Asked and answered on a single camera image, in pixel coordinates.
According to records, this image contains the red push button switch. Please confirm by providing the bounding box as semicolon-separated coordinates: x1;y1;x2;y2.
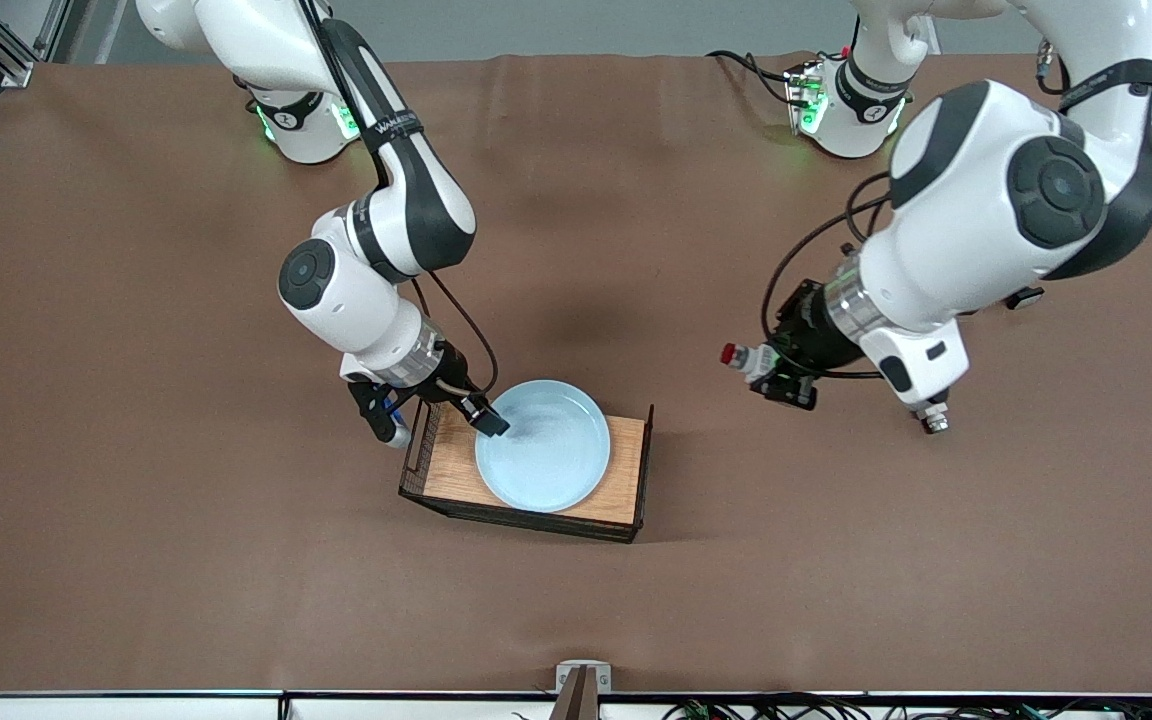
719;342;772;383

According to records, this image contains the light blue round plate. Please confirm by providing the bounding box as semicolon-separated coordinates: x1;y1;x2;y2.
474;378;613;515

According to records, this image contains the brown table mat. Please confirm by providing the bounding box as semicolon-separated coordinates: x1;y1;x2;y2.
0;52;1152;696

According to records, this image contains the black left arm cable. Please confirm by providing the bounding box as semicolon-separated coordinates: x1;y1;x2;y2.
761;172;892;381

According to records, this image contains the black wire tray wooden base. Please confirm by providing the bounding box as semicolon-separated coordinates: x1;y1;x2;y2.
399;371;658;545

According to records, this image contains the black base power cable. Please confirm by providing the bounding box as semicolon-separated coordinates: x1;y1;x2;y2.
706;50;799;106

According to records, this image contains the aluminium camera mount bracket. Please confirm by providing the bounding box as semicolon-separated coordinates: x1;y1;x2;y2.
555;660;613;720

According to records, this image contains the white table edge rail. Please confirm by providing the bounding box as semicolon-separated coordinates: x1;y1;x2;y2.
0;690;1152;720

